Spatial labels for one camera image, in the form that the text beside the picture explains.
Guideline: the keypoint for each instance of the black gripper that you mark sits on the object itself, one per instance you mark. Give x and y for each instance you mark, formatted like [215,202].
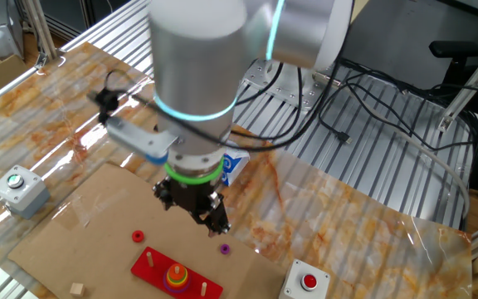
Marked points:
[193,197]

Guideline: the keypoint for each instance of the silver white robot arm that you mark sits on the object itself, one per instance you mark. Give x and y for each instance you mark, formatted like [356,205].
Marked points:
[197,62]

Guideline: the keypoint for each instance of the red Hanoi base with pegs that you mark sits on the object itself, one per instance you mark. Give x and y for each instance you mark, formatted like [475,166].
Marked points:
[143,270]

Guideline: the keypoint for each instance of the blue white tissue pack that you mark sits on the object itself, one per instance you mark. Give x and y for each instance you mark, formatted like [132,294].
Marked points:
[239,164]

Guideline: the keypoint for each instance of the brown cardboard sheet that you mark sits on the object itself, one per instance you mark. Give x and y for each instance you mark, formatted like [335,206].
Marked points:
[98,249]

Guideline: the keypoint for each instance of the red push button box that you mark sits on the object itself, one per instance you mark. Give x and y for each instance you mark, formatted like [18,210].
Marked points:
[295,282]

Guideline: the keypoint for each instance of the small wooden cube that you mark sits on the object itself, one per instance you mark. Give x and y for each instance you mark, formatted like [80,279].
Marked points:
[77,290]

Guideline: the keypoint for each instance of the green push button box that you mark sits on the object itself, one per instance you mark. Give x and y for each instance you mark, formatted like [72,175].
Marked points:
[27,195]

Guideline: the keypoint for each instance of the marble pattern table mat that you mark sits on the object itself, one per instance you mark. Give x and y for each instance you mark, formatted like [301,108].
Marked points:
[367,232]

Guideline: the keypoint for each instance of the black office chair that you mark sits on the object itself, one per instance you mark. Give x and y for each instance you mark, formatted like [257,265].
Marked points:
[455,49]

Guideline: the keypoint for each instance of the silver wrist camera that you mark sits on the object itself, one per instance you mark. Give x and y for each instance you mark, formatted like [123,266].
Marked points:
[139,141]

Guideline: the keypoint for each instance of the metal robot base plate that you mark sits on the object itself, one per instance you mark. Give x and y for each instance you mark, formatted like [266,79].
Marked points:
[272,87]

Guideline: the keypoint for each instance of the pale metal frame upright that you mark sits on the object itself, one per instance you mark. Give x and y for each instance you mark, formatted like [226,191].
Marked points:
[40,29]

